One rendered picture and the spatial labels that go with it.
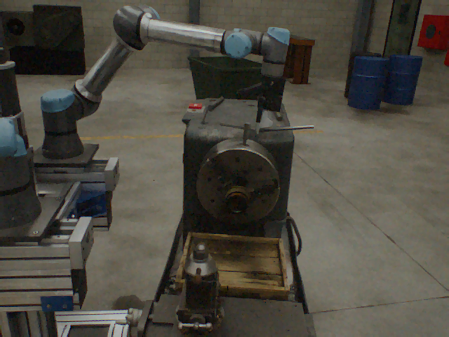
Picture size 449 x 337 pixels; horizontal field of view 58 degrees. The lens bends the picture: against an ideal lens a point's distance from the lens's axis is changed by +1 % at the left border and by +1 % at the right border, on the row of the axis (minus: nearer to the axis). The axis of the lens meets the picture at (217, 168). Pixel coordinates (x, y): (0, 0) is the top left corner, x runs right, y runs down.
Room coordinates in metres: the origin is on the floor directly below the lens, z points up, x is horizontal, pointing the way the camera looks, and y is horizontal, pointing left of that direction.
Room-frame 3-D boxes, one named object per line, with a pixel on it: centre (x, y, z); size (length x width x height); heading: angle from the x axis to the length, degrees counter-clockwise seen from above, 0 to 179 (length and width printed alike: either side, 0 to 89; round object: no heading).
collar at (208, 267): (0.82, 0.03, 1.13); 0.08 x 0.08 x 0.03
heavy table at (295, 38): (10.41, -1.74, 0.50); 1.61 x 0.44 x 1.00; 13
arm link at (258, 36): (1.42, -0.08, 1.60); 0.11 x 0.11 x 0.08; 76
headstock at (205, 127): (1.83, -0.09, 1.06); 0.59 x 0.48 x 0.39; 177
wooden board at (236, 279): (1.18, -0.07, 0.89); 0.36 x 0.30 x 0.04; 87
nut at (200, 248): (0.82, 0.03, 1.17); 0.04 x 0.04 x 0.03
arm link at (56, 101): (1.48, 0.60, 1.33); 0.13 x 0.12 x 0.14; 166
